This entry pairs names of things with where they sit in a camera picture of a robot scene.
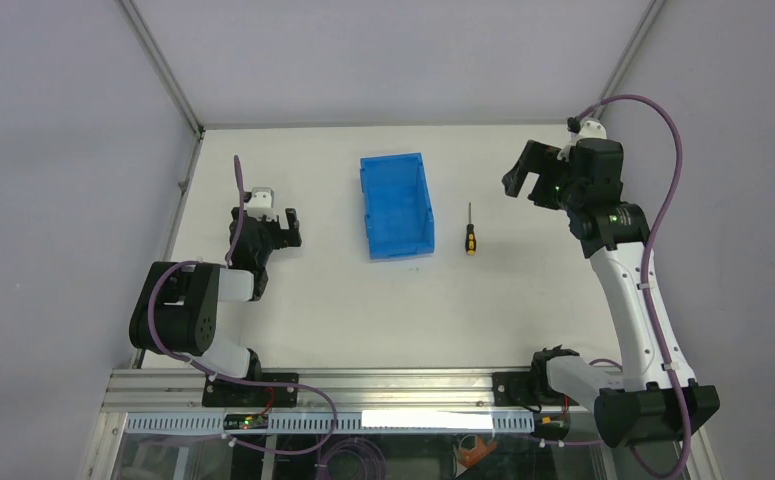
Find aluminium front rail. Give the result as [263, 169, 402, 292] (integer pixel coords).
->
[100, 368, 590, 415]

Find orange object below table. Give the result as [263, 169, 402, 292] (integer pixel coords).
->
[453, 435, 498, 474]

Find black yellow screwdriver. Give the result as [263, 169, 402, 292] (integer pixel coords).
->
[465, 202, 477, 256]

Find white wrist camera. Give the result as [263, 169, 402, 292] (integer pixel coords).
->
[557, 117, 607, 162]
[244, 187, 278, 222]

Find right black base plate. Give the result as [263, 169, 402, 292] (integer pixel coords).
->
[491, 370, 565, 413]

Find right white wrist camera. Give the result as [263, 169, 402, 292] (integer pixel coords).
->
[557, 117, 607, 162]

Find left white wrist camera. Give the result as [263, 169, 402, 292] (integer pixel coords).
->
[244, 187, 278, 222]

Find aluminium frame post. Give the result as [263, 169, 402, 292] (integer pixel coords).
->
[116, 0, 204, 137]
[598, 0, 668, 100]

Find blue plastic bin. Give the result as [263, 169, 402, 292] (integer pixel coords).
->
[359, 153, 436, 261]

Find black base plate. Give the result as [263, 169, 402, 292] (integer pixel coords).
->
[201, 372, 299, 408]
[491, 370, 565, 413]

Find left aluminium frame post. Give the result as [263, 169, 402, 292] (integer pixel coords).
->
[116, 0, 204, 137]

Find right aluminium frame post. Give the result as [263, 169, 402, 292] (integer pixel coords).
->
[598, 0, 668, 100]

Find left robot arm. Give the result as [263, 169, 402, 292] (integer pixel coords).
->
[128, 187, 302, 382]

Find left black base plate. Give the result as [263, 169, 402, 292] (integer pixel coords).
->
[201, 372, 299, 408]

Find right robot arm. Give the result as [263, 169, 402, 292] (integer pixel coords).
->
[502, 138, 720, 447]

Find white slotted cable duct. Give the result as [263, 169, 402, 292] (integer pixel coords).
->
[125, 409, 535, 436]

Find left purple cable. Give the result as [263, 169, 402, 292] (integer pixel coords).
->
[147, 155, 388, 480]

